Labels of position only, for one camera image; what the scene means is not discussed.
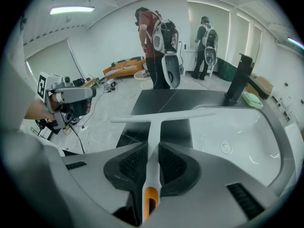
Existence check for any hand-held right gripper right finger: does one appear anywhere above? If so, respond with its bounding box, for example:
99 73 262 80
158 141 202 197

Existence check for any black floor cable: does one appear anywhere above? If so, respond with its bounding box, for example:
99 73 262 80
63 123 86 154

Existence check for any orange striped sofa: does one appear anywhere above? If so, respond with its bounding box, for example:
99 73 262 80
103 55 146 79

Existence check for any small wooden table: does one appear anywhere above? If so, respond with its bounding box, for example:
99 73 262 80
84 76 101 88

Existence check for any black metal stand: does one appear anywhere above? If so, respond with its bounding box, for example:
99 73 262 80
35 118 61 141

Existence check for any dark green bin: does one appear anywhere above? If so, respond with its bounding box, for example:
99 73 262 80
217 57 238 81

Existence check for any long ceiling light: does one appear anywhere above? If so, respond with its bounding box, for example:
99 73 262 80
49 6 95 15

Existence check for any white orange squeegee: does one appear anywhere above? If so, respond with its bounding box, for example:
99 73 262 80
110 110 217 225

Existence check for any white low cabinet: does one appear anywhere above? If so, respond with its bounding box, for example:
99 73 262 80
184 47 219 73

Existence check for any black faucet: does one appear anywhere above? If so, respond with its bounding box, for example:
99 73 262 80
225 53 270 103

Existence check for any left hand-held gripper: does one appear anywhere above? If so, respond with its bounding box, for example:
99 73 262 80
37 72 97 130

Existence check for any green soap bar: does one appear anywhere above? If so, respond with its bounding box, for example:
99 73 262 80
247 94 261 105

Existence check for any person's light grey shirt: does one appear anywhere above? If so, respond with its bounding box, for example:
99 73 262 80
0 41 66 228

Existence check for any white shell seat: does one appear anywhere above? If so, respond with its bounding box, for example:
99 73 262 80
161 51 181 89
204 47 218 65

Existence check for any person's left forearm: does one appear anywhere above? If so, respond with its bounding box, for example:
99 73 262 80
23 98 56 121

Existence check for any brown cardboard box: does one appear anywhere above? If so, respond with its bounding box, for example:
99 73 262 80
247 73 274 98

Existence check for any white sink basin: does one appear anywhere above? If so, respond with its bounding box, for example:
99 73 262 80
190 104 287 187

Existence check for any person's left hand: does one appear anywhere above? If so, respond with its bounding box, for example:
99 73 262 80
50 92 65 111

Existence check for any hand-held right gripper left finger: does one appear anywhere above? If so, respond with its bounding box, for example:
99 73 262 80
103 141 149 191

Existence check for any black charger with cables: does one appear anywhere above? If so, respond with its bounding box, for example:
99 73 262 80
103 79 118 91

